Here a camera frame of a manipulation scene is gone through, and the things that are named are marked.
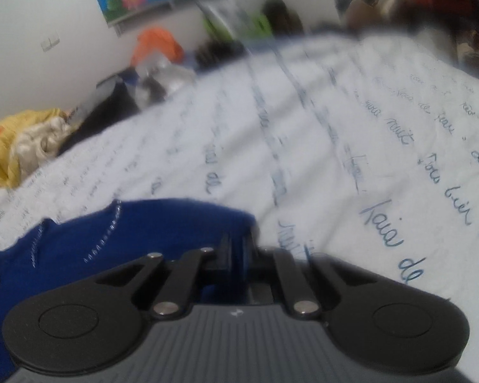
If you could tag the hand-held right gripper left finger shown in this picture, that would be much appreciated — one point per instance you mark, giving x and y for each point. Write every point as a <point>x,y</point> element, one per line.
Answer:
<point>224,253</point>

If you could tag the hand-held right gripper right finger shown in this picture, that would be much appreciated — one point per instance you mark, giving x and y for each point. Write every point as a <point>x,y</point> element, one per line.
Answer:
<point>248,253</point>

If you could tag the blue garment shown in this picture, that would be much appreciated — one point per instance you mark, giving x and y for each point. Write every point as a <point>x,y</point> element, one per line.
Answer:
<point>64,255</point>

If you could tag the white printed bedsheet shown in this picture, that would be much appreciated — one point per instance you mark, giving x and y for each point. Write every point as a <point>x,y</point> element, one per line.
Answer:
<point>263,127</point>

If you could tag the clear plastic wrap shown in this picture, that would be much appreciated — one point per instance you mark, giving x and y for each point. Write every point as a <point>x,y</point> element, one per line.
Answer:
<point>165,72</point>

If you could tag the green item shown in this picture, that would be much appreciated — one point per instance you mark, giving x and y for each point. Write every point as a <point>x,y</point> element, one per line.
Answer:
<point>259,24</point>

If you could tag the dark brown item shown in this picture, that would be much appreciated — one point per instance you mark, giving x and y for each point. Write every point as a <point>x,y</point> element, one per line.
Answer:
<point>281,16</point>

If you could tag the yellow cloth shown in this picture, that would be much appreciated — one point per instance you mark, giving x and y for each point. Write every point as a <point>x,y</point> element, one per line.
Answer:
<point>8,147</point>

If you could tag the dark red clutter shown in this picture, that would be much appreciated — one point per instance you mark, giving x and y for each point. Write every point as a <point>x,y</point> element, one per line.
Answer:
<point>455,8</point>

